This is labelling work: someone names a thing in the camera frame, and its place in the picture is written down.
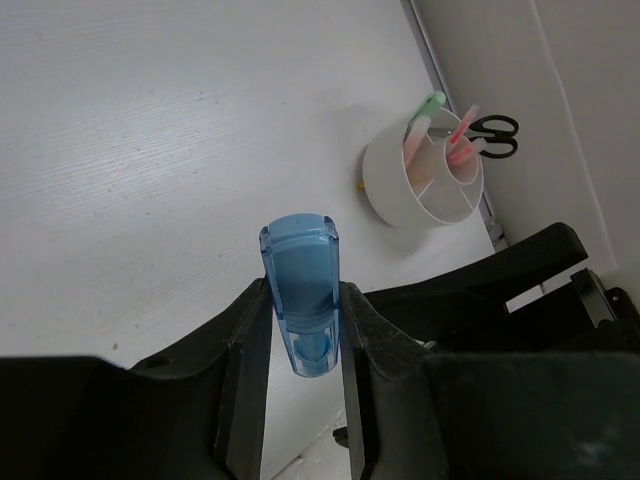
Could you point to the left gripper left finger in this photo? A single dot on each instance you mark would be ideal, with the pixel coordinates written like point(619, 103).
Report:
point(194, 410)

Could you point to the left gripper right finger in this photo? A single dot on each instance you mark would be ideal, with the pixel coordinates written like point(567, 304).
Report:
point(412, 414)

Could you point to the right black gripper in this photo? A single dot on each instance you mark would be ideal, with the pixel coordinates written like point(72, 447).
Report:
point(582, 315)

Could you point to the blue capped marker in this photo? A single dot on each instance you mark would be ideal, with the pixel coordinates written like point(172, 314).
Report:
point(300, 254)

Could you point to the orange pen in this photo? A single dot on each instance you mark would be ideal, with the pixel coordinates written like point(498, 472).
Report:
point(464, 154)

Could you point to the red pink pen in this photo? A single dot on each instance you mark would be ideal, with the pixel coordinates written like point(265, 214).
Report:
point(464, 125)

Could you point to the orange pink highlighter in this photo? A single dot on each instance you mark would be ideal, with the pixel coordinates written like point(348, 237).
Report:
point(416, 135)

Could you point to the black handled scissors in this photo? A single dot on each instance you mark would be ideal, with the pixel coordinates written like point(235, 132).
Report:
point(499, 131)

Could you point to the green highlighter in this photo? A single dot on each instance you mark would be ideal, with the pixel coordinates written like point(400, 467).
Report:
point(430, 106)

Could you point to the white round divided container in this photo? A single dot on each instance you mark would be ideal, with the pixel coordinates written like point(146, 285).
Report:
point(429, 193)

